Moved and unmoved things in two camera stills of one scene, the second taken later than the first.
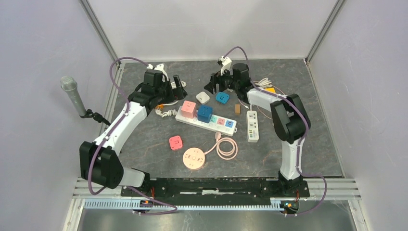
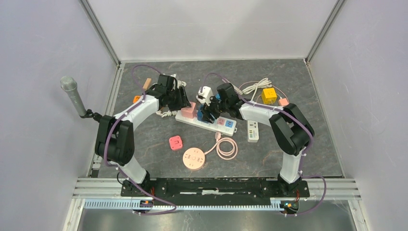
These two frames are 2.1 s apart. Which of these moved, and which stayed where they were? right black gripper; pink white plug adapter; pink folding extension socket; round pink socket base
Moved: right black gripper
Stayed: round pink socket base; pink folding extension socket; pink white plug adapter
